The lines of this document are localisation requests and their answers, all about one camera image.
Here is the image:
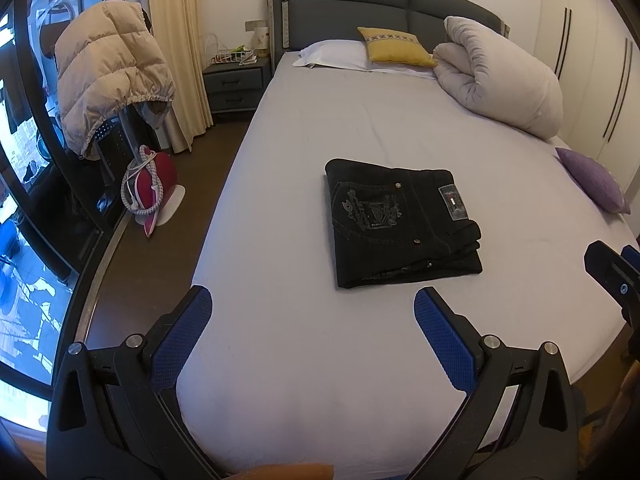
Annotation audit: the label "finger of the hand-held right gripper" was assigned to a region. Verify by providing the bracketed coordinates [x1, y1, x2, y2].
[584, 241, 640, 328]

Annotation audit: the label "white pillow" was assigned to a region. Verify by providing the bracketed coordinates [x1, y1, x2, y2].
[292, 40, 436, 78]

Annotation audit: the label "yellow pillow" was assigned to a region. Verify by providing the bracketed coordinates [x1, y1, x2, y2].
[357, 27, 438, 68]

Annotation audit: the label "black chair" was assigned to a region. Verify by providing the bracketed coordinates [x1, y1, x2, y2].
[90, 102, 168, 213]

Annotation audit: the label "white wire basket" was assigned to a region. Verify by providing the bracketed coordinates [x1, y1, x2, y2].
[207, 34, 252, 66]

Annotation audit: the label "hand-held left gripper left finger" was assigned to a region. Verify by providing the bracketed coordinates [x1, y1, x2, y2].
[46, 285, 236, 480]

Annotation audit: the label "bed with white sheet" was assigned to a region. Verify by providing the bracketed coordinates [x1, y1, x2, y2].
[177, 52, 638, 480]

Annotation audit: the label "black framed window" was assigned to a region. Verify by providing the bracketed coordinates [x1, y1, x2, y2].
[0, 0, 131, 426]

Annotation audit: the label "beige curtain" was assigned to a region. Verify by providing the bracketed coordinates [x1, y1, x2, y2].
[148, 0, 215, 153]

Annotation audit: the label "red round object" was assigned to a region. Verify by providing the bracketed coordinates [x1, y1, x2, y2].
[122, 145, 187, 237]

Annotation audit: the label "grey nightstand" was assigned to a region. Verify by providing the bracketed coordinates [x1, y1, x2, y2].
[202, 55, 273, 113]

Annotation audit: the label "rolled white duvet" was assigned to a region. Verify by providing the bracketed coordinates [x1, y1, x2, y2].
[432, 16, 565, 141]

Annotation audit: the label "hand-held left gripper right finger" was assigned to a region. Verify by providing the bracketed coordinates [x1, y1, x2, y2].
[407, 286, 586, 480]

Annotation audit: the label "beige puffer jacket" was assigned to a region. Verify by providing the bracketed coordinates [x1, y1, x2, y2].
[54, 1, 176, 161]

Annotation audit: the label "grey upholstered headboard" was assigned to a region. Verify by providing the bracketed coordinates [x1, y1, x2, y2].
[266, 0, 511, 58]

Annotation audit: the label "white wardrobe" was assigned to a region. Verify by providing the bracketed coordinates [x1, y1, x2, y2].
[532, 0, 640, 201]

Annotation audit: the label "purple pillow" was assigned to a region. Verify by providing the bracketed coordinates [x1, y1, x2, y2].
[556, 147, 630, 213]

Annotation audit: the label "black denim pants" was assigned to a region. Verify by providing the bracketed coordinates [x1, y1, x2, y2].
[325, 158, 484, 290]

